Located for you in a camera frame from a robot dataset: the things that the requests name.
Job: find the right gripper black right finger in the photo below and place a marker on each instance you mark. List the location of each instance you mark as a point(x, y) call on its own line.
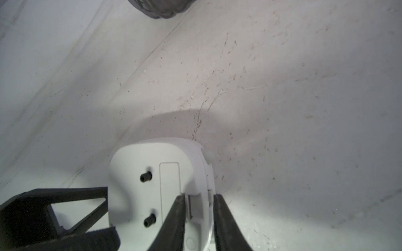
point(227, 234)

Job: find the dark glass vase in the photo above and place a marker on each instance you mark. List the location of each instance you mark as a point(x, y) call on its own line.
point(165, 9)

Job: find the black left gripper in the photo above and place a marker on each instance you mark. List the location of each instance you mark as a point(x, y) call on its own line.
point(28, 222)

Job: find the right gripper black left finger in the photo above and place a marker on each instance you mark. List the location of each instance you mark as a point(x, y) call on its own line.
point(171, 234)

